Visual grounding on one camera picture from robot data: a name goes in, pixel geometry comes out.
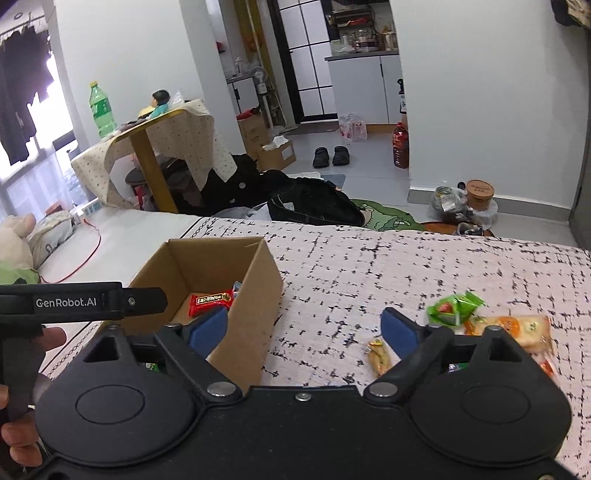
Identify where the small clear candy packet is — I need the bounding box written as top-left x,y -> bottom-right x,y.
368,338 -> 393,378

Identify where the red chocolate bar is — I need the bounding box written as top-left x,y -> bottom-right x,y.
188,290 -> 235,318

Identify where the light green snack packet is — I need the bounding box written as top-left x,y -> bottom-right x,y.
427,291 -> 485,327

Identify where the orange cracker pack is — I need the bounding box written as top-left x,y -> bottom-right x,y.
465,315 -> 553,354

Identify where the dark green snack packet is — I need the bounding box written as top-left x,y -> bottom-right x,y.
448,363 -> 468,373

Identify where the blue snack bag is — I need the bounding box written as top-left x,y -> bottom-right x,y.
232,281 -> 242,298

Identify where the orange snack packet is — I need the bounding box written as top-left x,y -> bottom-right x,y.
539,360 -> 556,378

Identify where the person's left hand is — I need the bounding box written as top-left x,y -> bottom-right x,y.
1,327 -> 67,468

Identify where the plush toy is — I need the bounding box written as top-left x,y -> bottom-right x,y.
0,213 -> 36,270

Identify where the brown cardboard box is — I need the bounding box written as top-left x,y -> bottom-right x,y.
121,237 -> 283,391

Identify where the patterned white bed blanket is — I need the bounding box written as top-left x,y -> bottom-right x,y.
41,209 -> 590,479

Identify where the green floor mat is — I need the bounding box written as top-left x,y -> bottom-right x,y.
352,199 -> 425,232

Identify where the brown lidded tub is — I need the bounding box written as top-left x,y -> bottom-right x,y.
466,179 -> 495,211

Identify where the black clothes pile on floor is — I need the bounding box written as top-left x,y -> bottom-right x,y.
171,154 -> 365,227

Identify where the small table with dotted cloth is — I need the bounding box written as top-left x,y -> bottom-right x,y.
71,100 -> 238,209

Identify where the black slipper right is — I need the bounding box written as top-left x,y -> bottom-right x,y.
332,145 -> 351,166

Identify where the black slipper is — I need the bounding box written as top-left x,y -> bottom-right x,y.
332,145 -> 351,166
312,147 -> 331,169

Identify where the red oil bottle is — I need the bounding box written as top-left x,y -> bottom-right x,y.
393,122 -> 410,169

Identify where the black slipper left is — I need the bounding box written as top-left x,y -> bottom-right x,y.
312,147 -> 331,169

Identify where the green soda bottle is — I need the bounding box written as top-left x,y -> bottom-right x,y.
89,81 -> 117,139

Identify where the open cardboard box on floor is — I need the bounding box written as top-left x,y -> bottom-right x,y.
257,139 -> 297,172

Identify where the tall cardboard box on floor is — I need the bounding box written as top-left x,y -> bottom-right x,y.
238,113 -> 270,160

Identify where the pink plastic bag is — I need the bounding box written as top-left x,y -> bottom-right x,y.
339,113 -> 368,143

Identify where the doll figure on table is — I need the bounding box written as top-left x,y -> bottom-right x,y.
138,90 -> 170,119

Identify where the white kitchen cabinet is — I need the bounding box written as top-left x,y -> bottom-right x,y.
325,52 -> 403,125

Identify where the red cable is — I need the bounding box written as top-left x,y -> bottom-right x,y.
38,218 -> 105,285

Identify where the plastic bag by wall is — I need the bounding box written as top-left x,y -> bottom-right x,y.
431,186 -> 468,222

